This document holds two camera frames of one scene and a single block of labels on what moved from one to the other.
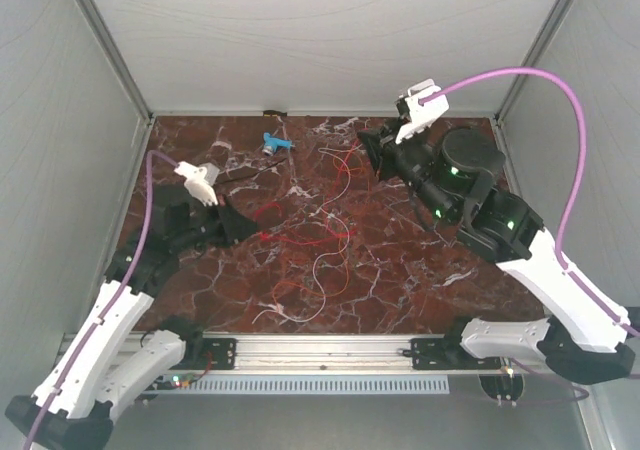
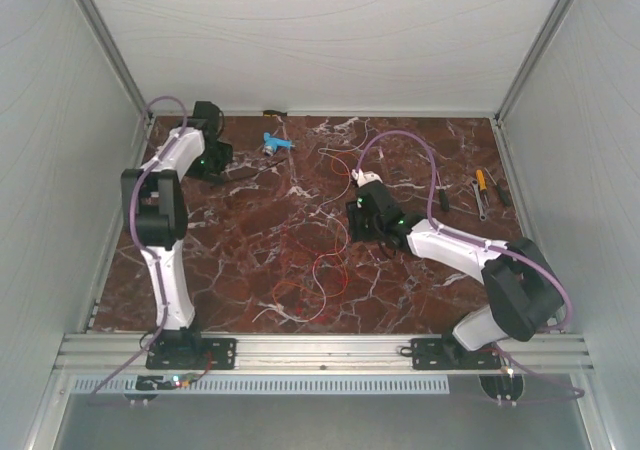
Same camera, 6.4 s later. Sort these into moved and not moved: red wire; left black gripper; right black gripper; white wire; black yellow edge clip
Moved: red wire; right black gripper; left black gripper
Not moved: white wire; black yellow edge clip
